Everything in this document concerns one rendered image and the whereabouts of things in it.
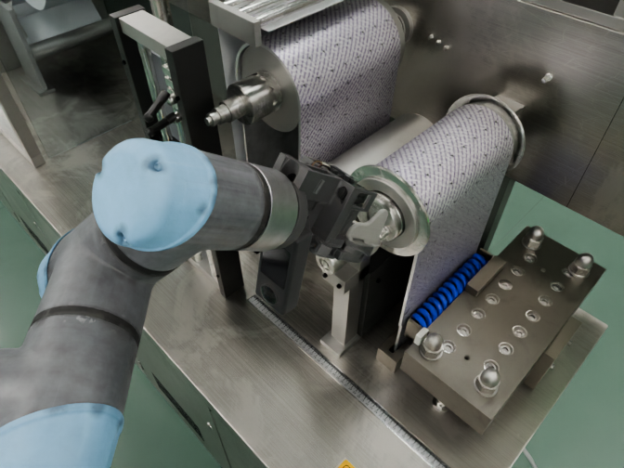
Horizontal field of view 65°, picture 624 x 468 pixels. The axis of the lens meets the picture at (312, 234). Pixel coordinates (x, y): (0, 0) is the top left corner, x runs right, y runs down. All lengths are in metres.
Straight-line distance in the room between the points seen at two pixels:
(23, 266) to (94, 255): 2.21
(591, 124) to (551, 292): 0.30
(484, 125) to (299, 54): 0.30
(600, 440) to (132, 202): 1.94
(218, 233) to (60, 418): 0.15
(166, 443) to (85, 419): 1.58
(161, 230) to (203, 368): 0.66
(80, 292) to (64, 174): 1.09
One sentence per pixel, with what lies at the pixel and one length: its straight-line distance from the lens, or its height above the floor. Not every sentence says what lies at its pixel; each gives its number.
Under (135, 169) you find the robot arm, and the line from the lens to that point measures 0.34.
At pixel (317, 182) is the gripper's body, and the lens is 0.45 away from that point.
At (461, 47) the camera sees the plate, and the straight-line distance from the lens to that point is 0.94.
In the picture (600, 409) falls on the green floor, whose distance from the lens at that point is 2.17.
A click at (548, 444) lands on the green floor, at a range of 2.03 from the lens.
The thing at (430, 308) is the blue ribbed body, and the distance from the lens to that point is 0.87.
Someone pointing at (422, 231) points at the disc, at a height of 1.26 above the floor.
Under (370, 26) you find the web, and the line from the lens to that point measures 0.86.
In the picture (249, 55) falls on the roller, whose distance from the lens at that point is 0.81.
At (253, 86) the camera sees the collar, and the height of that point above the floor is 1.36.
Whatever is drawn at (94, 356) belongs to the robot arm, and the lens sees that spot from 0.36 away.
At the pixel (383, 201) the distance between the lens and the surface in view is 0.67.
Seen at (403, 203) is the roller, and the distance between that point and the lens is 0.67.
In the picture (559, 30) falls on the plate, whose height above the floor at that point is 1.42.
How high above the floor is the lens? 1.75
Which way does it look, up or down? 47 degrees down
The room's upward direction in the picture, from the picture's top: straight up
